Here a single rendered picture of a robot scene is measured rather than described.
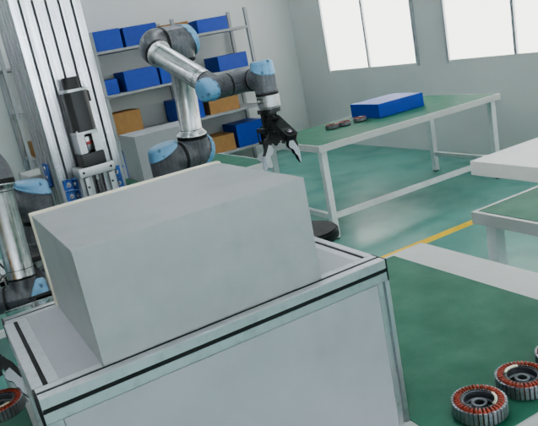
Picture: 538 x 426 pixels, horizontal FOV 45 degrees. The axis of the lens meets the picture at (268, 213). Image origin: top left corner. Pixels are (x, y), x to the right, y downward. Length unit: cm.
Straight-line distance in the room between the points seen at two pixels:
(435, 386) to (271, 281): 54
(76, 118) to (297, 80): 729
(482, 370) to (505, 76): 528
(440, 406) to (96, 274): 81
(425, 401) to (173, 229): 72
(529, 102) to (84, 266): 582
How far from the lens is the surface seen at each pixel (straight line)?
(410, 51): 759
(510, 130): 678
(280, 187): 115
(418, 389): 155
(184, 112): 246
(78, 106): 239
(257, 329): 116
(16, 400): 178
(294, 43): 951
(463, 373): 160
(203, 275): 111
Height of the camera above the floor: 157
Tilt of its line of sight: 15 degrees down
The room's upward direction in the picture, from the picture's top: 11 degrees counter-clockwise
